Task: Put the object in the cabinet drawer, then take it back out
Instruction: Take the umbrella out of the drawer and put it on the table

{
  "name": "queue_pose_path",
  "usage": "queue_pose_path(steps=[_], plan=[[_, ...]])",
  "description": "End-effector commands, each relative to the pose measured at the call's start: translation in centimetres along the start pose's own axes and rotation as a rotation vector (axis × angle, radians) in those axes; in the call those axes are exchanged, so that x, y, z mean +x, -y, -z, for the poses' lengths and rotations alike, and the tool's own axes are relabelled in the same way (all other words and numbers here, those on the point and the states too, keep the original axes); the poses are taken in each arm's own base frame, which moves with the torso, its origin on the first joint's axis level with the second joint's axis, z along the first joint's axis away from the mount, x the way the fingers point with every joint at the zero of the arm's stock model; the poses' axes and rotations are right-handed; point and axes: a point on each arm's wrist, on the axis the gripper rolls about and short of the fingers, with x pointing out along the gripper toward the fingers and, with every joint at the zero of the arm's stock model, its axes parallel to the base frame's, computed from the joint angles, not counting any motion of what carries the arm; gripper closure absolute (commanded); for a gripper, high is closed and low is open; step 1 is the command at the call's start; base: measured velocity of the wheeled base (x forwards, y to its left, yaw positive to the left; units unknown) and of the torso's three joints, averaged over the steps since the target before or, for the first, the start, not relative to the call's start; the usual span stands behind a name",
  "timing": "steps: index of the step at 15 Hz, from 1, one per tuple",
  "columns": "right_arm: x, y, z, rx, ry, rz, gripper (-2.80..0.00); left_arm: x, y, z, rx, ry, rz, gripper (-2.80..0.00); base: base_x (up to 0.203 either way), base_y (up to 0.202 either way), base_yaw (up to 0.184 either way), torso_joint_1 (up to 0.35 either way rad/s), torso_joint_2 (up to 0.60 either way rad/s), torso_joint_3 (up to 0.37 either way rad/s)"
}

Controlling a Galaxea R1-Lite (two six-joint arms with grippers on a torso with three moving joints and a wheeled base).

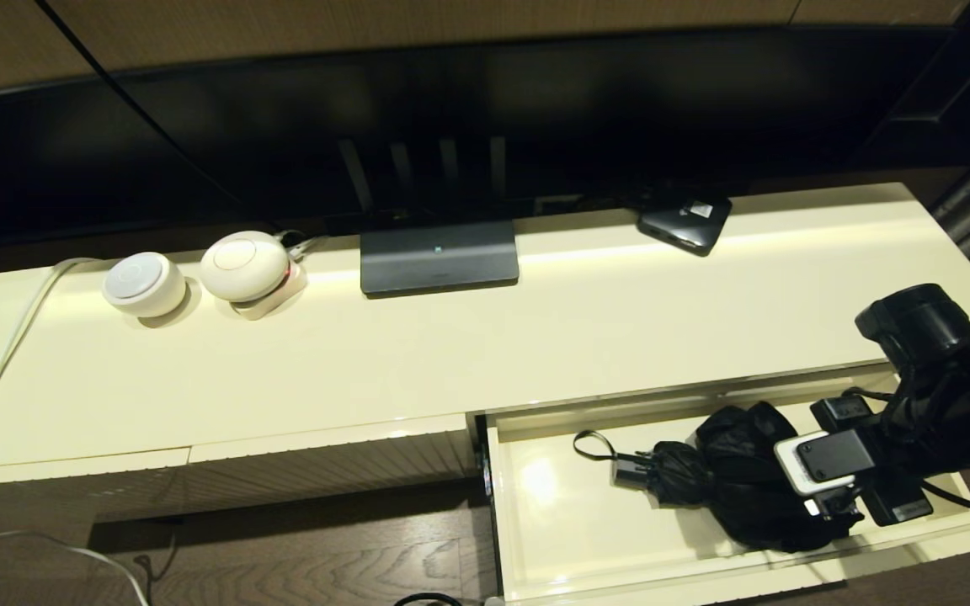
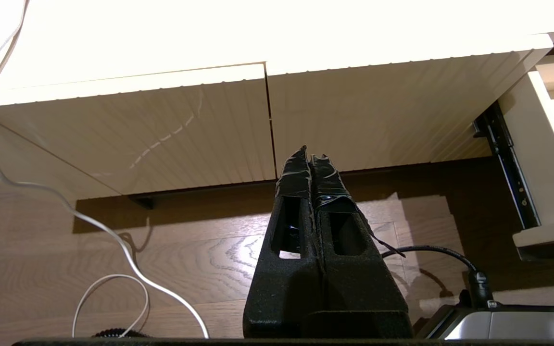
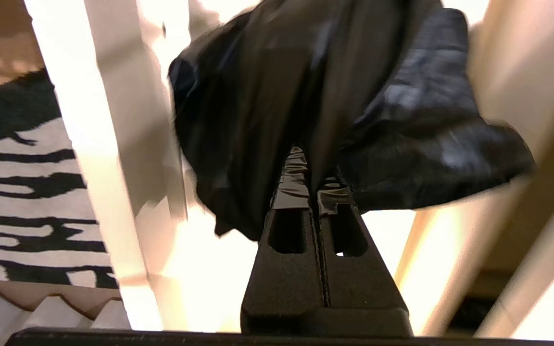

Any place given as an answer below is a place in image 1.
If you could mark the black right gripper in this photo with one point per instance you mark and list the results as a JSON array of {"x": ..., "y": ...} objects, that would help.
[{"x": 893, "y": 497}]

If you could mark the black umbrella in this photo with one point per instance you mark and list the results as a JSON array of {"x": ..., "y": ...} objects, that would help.
[{"x": 738, "y": 488}]

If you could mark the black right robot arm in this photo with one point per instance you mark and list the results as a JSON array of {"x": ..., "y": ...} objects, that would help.
[{"x": 948, "y": 379}]

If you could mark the small black set-top box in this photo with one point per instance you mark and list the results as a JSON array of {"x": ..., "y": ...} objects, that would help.
[{"x": 687, "y": 223}]

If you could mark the dark grey antenna router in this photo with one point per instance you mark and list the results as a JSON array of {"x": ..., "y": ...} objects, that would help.
[{"x": 439, "y": 261}]

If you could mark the black flat television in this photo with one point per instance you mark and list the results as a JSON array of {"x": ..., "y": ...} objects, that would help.
[{"x": 535, "y": 101}]

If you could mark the beige device base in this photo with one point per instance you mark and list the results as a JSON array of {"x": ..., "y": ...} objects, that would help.
[{"x": 283, "y": 296}]

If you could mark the large white round device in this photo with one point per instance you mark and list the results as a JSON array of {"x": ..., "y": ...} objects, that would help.
[{"x": 241, "y": 265}]

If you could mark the small white round speaker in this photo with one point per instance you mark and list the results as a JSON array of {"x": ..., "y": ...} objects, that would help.
[{"x": 144, "y": 286}]

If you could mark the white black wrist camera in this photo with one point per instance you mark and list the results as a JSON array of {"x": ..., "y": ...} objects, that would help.
[{"x": 822, "y": 459}]

